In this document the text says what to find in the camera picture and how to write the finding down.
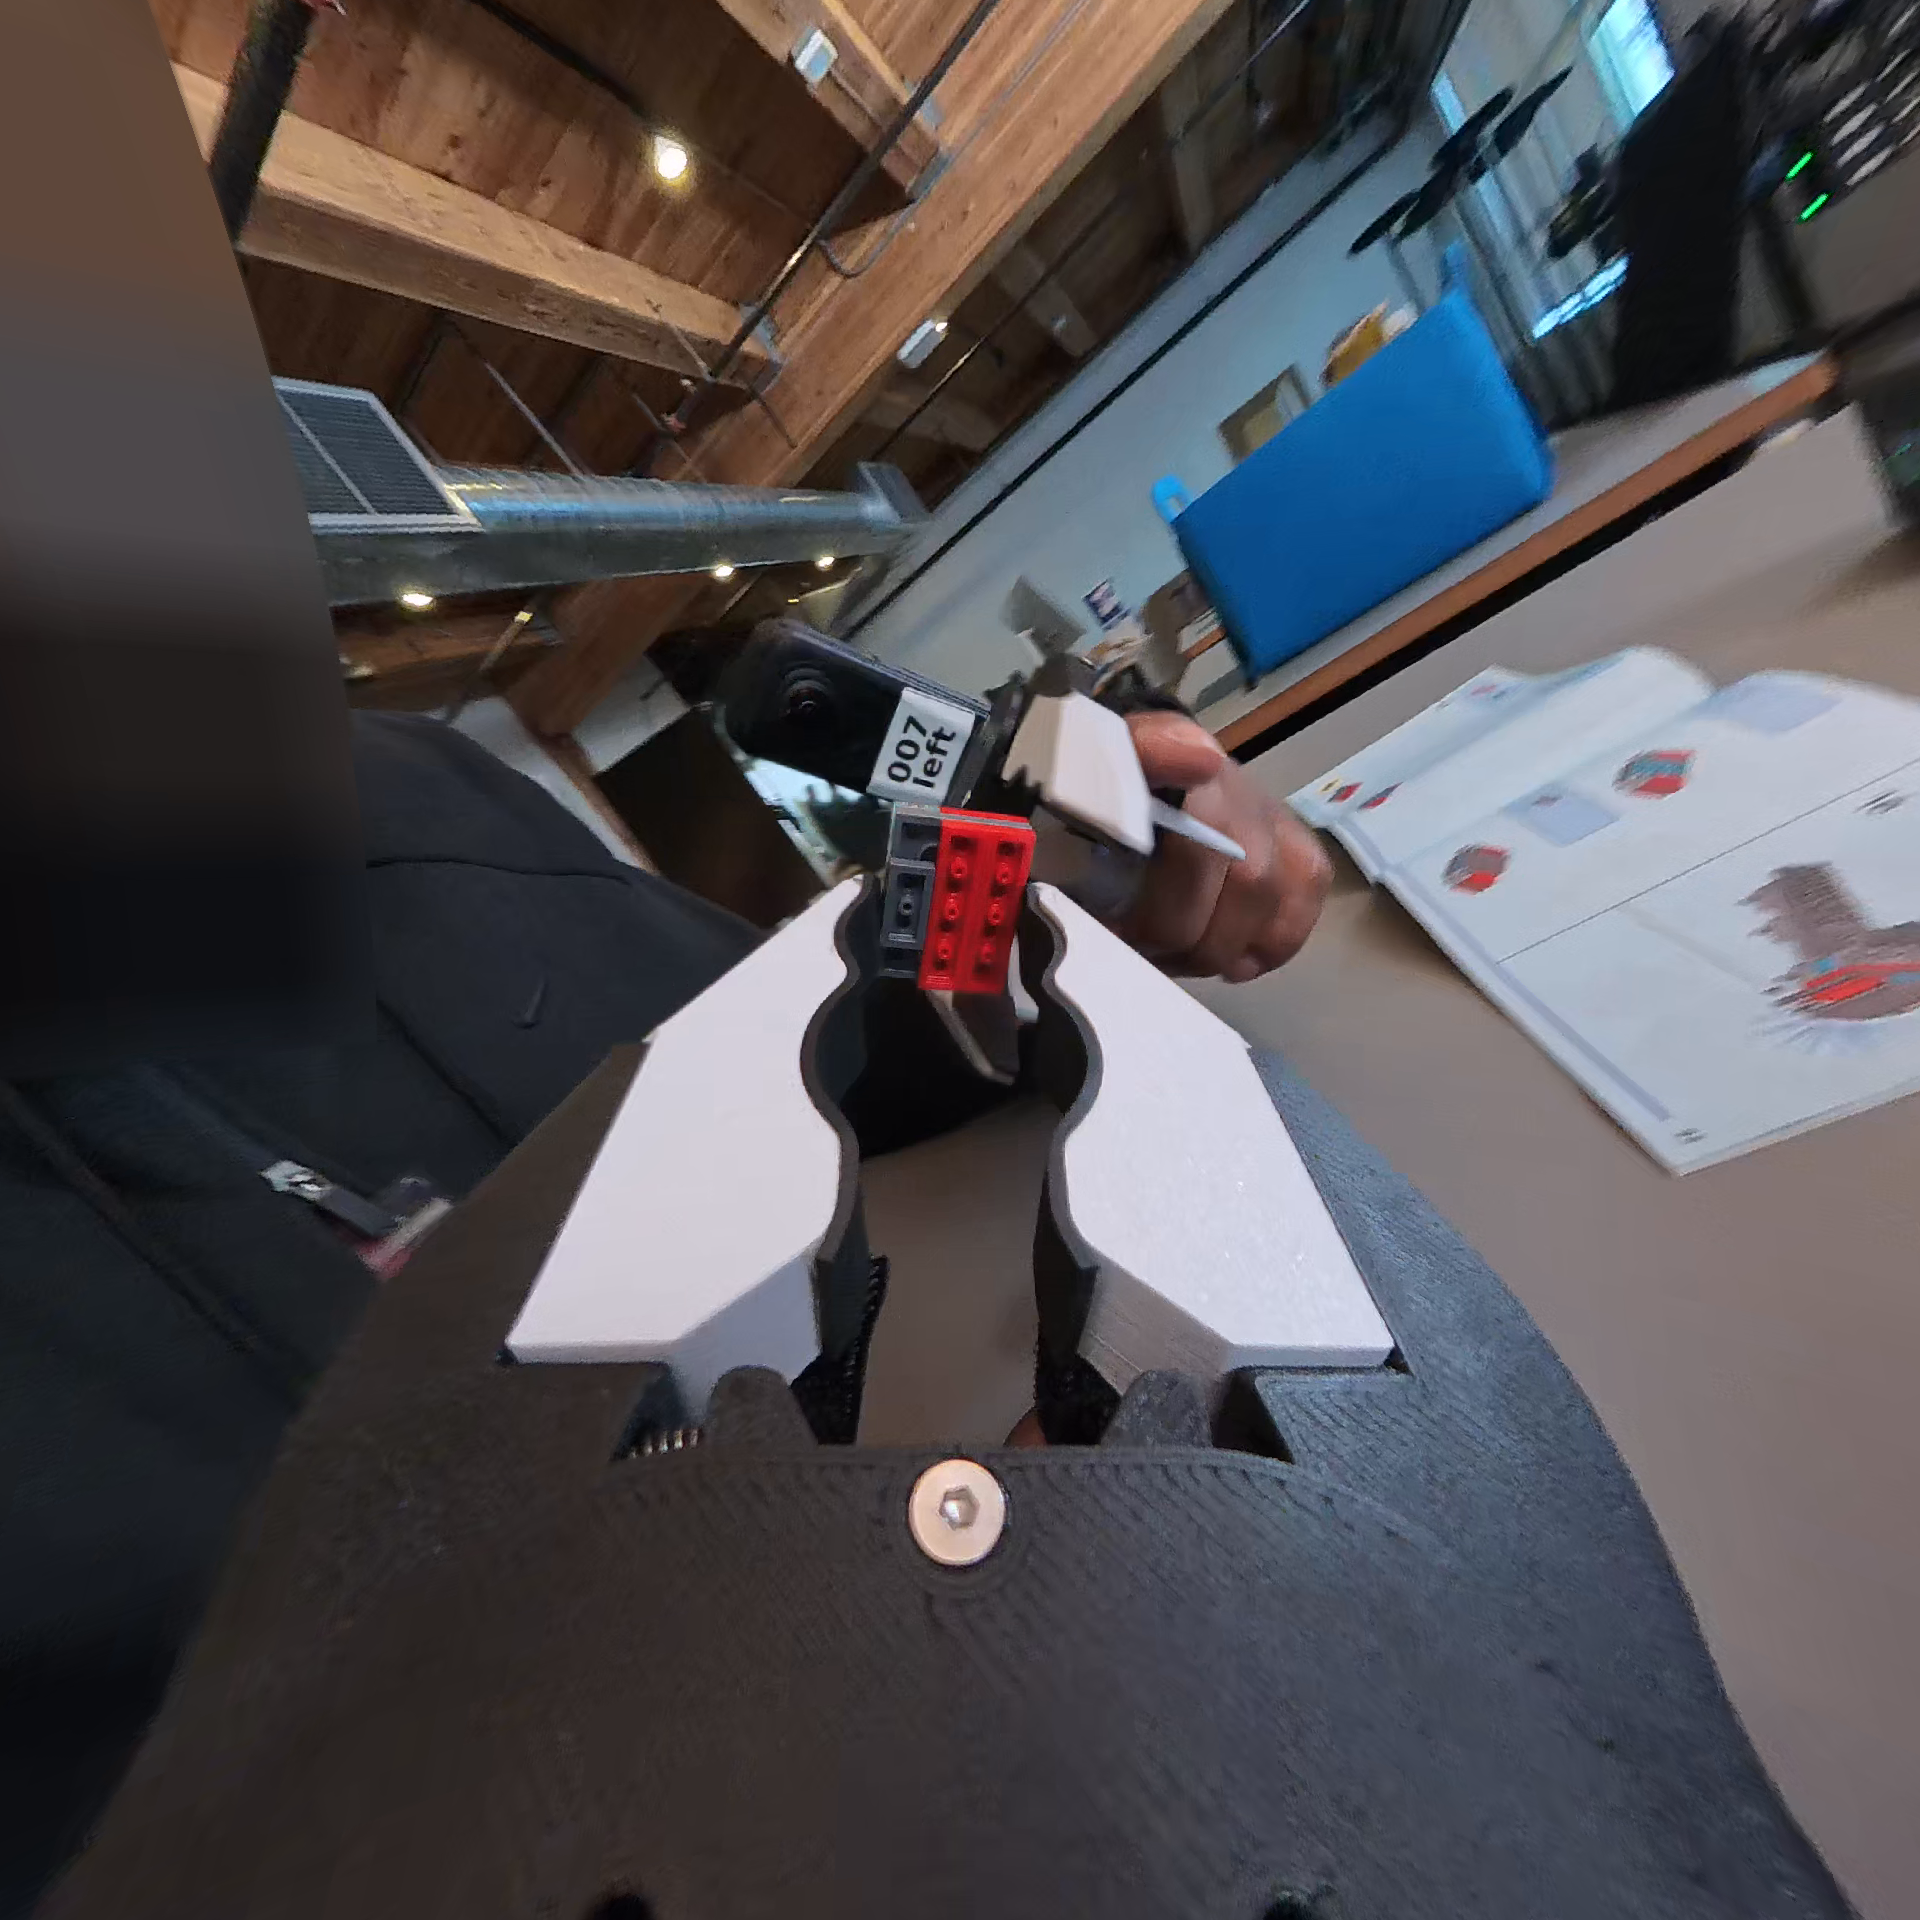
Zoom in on metal vent grille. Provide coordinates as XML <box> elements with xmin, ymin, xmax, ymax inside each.
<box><xmin>271</xmin><ymin>376</ymin><xmax>467</xmax><ymax>522</ymax></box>

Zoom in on black round hanging lamps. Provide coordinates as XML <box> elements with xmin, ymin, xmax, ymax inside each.
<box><xmin>1345</xmin><ymin>66</ymin><xmax>1576</xmax><ymax>261</ymax></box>

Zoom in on silver air duct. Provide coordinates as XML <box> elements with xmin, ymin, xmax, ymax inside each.
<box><xmin>307</xmin><ymin>458</ymin><xmax>934</xmax><ymax>607</ymax></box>

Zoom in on person's left hand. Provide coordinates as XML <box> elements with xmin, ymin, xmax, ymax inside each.
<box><xmin>1084</xmin><ymin>710</ymin><xmax>1340</xmax><ymax>989</ymax></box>

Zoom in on red teal brick assembly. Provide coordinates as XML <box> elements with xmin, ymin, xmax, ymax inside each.
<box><xmin>881</xmin><ymin>806</ymin><xmax>1040</xmax><ymax>998</ymax></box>

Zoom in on window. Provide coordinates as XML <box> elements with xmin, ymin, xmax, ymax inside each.
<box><xmin>1424</xmin><ymin>0</ymin><xmax>1672</xmax><ymax>349</ymax></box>

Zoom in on table with wooden edge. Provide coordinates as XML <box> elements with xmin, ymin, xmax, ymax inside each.
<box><xmin>1199</xmin><ymin>352</ymin><xmax>1854</xmax><ymax>752</ymax></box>

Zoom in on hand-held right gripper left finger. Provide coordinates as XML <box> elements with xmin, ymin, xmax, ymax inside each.
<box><xmin>503</xmin><ymin>879</ymin><xmax>886</xmax><ymax>1403</ymax></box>

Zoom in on blue upholstered sofa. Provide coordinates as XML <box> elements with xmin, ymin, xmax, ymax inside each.
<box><xmin>1171</xmin><ymin>287</ymin><xmax>1557</xmax><ymax>688</ymax></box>

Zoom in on black equipment rack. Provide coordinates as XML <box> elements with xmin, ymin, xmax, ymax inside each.
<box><xmin>1612</xmin><ymin>0</ymin><xmax>1920</xmax><ymax>378</ymax></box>

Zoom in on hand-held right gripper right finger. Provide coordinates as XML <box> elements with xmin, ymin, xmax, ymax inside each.
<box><xmin>1024</xmin><ymin>883</ymin><xmax>1401</xmax><ymax>1395</ymax></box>

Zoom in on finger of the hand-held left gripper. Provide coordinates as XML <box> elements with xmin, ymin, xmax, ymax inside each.
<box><xmin>999</xmin><ymin>691</ymin><xmax>1249</xmax><ymax>904</ymax></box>
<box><xmin>918</xmin><ymin>979</ymin><xmax>1029</xmax><ymax>1088</ymax></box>

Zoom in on wooden beam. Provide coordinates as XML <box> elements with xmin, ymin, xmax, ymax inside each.
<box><xmin>172</xmin><ymin>59</ymin><xmax>782</xmax><ymax>378</ymax></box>
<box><xmin>509</xmin><ymin>0</ymin><xmax>1261</xmax><ymax>737</ymax></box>

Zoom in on brick building instruction booklet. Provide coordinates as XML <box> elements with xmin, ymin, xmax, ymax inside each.
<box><xmin>1286</xmin><ymin>646</ymin><xmax>1920</xmax><ymax>1181</ymax></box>

